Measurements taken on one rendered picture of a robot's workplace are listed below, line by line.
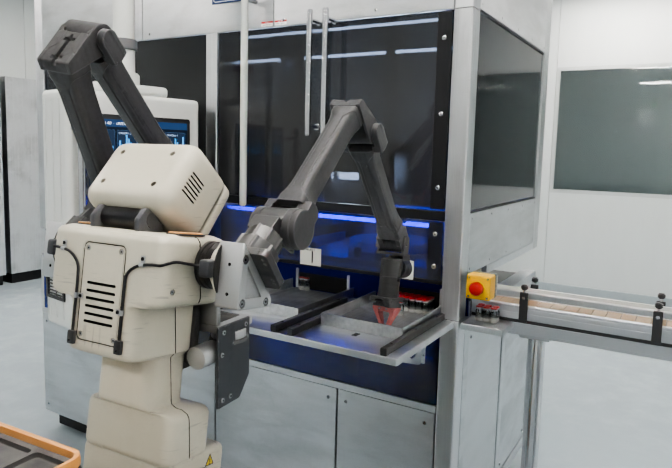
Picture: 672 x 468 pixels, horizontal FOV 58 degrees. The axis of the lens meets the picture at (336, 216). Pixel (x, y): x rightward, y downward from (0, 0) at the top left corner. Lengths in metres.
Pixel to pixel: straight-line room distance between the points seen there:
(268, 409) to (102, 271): 1.33
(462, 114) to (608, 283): 4.79
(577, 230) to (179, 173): 5.58
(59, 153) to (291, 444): 1.27
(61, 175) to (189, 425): 1.06
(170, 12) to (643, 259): 5.02
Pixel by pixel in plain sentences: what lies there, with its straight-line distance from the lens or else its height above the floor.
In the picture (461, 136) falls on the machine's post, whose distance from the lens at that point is 1.81.
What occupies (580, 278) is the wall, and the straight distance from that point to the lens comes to 6.49.
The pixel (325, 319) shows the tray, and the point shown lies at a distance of 1.77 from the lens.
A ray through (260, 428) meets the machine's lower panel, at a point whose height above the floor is 0.35.
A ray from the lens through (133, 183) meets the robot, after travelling 1.14.
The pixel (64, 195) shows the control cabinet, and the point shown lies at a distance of 2.03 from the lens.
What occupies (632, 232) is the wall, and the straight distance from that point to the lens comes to 6.37.
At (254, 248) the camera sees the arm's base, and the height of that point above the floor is 1.22.
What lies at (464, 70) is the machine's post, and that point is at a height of 1.62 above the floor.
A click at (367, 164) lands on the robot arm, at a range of 1.46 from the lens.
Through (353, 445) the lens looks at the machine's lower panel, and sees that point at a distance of 2.18.
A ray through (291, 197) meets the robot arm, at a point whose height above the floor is 1.29.
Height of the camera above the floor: 1.38
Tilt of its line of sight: 6 degrees down
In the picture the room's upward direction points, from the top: 1 degrees clockwise
